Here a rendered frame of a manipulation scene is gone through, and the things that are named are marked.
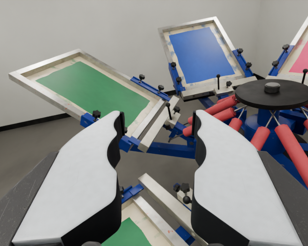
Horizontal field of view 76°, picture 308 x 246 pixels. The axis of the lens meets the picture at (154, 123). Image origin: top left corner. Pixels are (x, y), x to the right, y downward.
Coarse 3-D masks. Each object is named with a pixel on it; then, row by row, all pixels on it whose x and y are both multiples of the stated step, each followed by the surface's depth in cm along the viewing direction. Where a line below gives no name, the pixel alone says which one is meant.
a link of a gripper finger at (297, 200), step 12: (264, 156) 8; (276, 168) 7; (276, 180) 7; (288, 180) 7; (288, 192) 6; (300, 192) 6; (288, 204) 6; (300, 204) 6; (300, 216) 6; (300, 228) 5; (300, 240) 5
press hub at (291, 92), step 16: (256, 80) 103; (272, 80) 100; (288, 80) 97; (240, 96) 90; (256, 96) 88; (272, 96) 85; (288, 96) 83; (304, 96) 81; (240, 128) 120; (256, 128) 96; (272, 128) 94; (272, 144) 93
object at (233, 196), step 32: (192, 128) 12; (224, 128) 10; (224, 160) 8; (256, 160) 8; (224, 192) 6; (256, 192) 6; (192, 224) 7; (224, 224) 5; (256, 224) 5; (288, 224) 5
